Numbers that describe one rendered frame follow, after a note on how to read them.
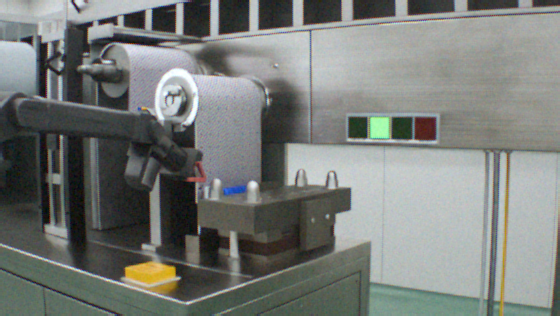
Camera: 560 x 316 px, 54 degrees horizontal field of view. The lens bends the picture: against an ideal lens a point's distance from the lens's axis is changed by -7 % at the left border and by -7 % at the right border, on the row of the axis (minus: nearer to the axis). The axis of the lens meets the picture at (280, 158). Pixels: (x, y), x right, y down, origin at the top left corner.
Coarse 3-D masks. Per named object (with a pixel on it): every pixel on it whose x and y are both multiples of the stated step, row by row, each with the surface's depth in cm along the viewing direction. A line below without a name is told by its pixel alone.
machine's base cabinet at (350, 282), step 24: (0, 264) 143; (360, 264) 145; (0, 288) 144; (24, 288) 135; (48, 288) 129; (72, 288) 122; (288, 288) 120; (312, 288) 127; (336, 288) 136; (360, 288) 146; (0, 312) 145; (24, 312) 137; (48, 312) 129; (72, 312) 123; (96, 312) 117; (120, 312) 112; (144, 312) 107; (240, 312) 107; (264, 312) 114; (288, 312) 121; (312, 312) 128; (336, 312) 137; (360, 312) 146
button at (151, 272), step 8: (144, 264) 112; (152, 264) 112; (160, 264) 112; (128, 272) 109; (136, 272) 107; (144, 272) 106; (152, 272) 106; (160, 272) 108; (168, 272) 109; (136, 280) 107; (144, 280) 106; (152, 280) 106; (160, 280) 108
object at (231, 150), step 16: (208, 128) 136; (224, 128) 140; (240, 128) 145; (256, 128) 150; (208, 144) 136; (224, 144) 140; (240, 144) 145; (256, 144) 150; (208, 160) 136; (224, 160) 141; (240, 160) 145; (256, 160) 151; (208, 176) 136; (224, 176) 141; (240, 176) 146; (256, 176) 151
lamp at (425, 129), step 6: (420, 120) 134; (426, 120) 133; (432, 120) 132; (420, 126) 134; (426, 126) 133; (432, 126) 133; (420, 132) 134; (426, 132) 134; (432, 132) 133; (420, 138) 135; (426, 138) 134; (432, 138) 133
